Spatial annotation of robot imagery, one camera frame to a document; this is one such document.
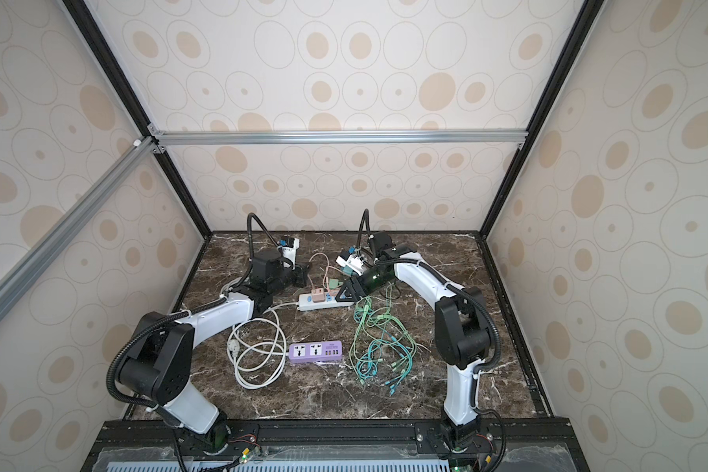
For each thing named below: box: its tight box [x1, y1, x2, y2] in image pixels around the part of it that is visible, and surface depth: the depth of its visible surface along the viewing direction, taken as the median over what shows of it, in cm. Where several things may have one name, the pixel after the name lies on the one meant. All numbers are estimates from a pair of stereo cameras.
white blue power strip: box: [296, 292, 355, 311], surface depth 99 cm
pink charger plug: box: [311, 287, 326, 303], surface depth 96 cm
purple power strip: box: [288, 340, 344, 364], surface depth 87 cm
